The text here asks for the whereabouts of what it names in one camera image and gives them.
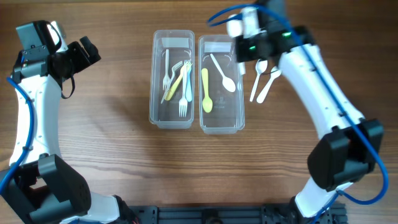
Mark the wide white plastic spoon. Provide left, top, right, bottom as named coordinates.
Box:
left=256, top=66, right=282, bottom=103

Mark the white spoon bowl down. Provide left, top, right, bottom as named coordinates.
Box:
left=210, top=54, right=236, bottom=93

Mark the yellow plastic fork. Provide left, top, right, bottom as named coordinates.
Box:
left=165, top=62, right=192, bottom=101

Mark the yellow plastic spoon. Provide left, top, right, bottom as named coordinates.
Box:
left=201, top=68, right=213, bottom=113

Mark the slanted white plastic fork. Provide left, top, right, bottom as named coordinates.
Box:
left=162, top=49, right=170, bottom=91

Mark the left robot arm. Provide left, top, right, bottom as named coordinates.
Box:
left=1, top=21, right=140, bottom=223

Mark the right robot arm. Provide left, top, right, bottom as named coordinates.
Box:
left=236, top=1, right=389, bottom=223

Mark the right clear plastic container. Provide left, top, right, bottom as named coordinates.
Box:
left=198, top=35, right=245, bottom=134

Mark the clear plastic container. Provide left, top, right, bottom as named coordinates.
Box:
left=149, top=30, right=195, bottom=129
left=198, top=35, right=245, bottom=134

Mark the left clear plastic container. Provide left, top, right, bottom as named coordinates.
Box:
left=149, top=30, right=195, bottom=129

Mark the cream plastic spoon leftmost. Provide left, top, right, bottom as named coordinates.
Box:
left=249, top=59, right=268, bottom=102

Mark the left blue cable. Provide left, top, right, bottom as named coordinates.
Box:
left=0, top=54, right=35, bottom=195

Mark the blue cable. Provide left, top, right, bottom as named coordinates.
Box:
left=206, top=2, right=389, bottom=224
left=0, top=54, right=35, bottom=195

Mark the right blue cable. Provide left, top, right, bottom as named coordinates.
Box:
left=206, top=2, right=389, bottom=224

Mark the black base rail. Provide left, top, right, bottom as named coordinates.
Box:
left=130, top=203, right=348, bottom=224

